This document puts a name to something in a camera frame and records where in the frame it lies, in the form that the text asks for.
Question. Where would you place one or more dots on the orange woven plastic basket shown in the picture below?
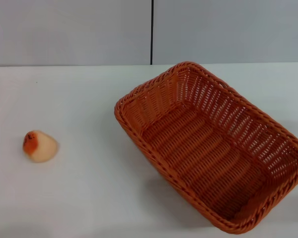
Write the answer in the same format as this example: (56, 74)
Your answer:
(196, 158)

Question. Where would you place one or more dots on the peach with red blush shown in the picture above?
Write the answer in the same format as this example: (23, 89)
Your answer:
(43, 148)

